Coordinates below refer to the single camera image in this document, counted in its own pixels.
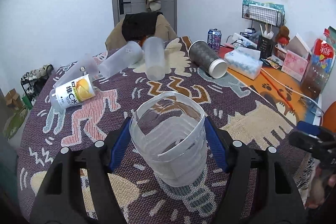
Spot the black shoe rack with shoes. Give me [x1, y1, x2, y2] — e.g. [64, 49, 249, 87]
[20, 64, 54, 103]

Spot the white clear plastic cup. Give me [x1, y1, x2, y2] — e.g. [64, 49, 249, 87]
[129, 92, 207, 187]

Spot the frosted plastic cup right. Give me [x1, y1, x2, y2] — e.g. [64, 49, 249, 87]
[142, 36, 166, 81]

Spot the black wire wall basket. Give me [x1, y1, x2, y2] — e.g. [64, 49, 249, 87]
[241, 0, 285, 27]

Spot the brown plush toy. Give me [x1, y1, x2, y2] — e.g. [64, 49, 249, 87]
[275, 26, 290, 46]

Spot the black cutlery holder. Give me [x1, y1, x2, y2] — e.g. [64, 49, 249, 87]
[257, 23, 275, 59]

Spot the tan chair with black garment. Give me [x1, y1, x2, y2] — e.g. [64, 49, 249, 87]
[105, 12, 177, 51]

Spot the red snack bag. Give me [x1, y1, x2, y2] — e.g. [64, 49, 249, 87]
[311, 39, 334, 73]

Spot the black door handle lock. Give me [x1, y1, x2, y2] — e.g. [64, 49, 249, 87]
[118, 0, 131, 15]

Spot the green floor mat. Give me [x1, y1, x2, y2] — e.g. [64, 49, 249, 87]
[3, 106, 28, 140]

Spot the blue soda can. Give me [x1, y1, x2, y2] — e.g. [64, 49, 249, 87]
[207, 28, 222, 53]

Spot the white tissue box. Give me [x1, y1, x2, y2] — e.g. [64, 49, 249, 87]
[224, 47, 263, 80]

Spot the cardboard box on floor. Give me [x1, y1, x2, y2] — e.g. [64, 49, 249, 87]
[5, 89, 23, 110]

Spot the frosted plastic cup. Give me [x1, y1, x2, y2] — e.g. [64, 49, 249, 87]
[53, 55, 99, 88]
[142, 36, 166, 81]
[98, 41, 143, 79]

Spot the white cable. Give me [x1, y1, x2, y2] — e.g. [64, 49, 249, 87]
[249, 67, 325, 117]

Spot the pink floral box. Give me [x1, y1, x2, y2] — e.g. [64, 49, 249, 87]
[281, 51, 308, 82]

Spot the person's right hand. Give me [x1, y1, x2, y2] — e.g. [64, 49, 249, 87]
[305, 162, 335, 209]

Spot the grey paper coffee cup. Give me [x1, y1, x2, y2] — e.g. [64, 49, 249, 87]
[188, 40, 228, 79]

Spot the patterned woven table cloth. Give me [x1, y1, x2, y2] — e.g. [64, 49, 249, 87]
[18, 38, 310, 223]

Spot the orange paw print mat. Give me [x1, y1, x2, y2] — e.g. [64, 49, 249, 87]
[218, 45, 324, 126]

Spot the frosted plastic cup far left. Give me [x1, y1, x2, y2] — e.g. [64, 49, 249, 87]
[53, 55, 99, 88]

